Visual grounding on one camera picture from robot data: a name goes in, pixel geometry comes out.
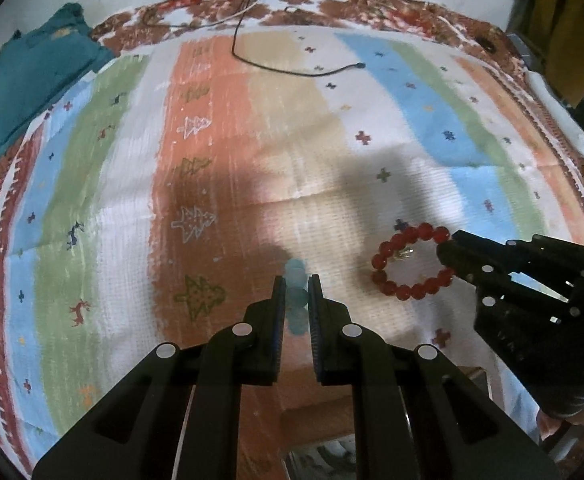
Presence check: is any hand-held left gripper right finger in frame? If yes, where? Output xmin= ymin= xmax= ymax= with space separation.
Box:
xmin=307 ymin=274 xmax=561 ymax=480

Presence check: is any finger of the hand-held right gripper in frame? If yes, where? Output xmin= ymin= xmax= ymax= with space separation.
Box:
xmin=436 ymin=241 xmax=569 ymax=307
xmin=451 ymin=229 xmax=584 ymax=287

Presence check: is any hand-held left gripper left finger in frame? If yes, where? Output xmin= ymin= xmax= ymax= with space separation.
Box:
xmin=32 ymin=275 xmax=287 ymax=480

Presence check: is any light teal bead bracelet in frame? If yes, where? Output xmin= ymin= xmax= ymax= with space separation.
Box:
xmin=284 ymin=257 xmax=311 ymax=337

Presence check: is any red bead bracelet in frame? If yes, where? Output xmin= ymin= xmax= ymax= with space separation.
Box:
xmin=370 ymin=222 xmax=456 ymax=302

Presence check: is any long white plastic object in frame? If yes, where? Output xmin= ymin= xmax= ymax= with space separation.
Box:
xmin=527 ymin=71 xmax=584 ymax=157

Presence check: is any colourful striped cloth mat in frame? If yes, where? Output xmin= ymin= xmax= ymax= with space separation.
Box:
xmin=0 ymin=27 xmax=584 ymax=480

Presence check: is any brown hanging garment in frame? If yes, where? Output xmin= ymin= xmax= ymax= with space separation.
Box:
xmin=514 ymin=0 xmax=584 ymax=107

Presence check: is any teal pillow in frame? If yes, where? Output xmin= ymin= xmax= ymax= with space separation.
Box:
xmin=0 ymin=2 xmax=116 ymax=169

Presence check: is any white cable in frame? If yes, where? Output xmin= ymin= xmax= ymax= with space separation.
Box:
xmin=174 ymin=0 xmax=274 ymax=30

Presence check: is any long black charging cable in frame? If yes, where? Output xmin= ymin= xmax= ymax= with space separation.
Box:
xmin=231 ymin=0 xmax=366 ymax=77

